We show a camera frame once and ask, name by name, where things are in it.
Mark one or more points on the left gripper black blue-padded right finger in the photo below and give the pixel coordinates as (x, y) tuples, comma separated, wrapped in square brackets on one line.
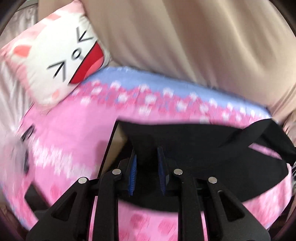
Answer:
[(207, 210)]

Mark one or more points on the clear plastic bag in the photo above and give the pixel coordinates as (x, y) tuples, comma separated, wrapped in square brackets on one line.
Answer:
[(14, 159)]

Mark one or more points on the pink rose bed sheet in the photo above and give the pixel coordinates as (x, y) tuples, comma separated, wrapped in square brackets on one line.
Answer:
[(70, 142)]

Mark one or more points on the white cat face pillow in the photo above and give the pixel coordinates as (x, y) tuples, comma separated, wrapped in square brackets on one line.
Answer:
[(55, 55)]

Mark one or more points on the black pants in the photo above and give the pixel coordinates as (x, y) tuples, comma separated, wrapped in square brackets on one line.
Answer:
[(248, 161)]

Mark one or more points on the silver satin curtain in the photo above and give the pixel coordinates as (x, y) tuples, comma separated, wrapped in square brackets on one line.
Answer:
[(14, 101)]

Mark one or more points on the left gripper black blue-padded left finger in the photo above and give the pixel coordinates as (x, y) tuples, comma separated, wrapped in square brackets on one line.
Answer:
[(88, 206)]

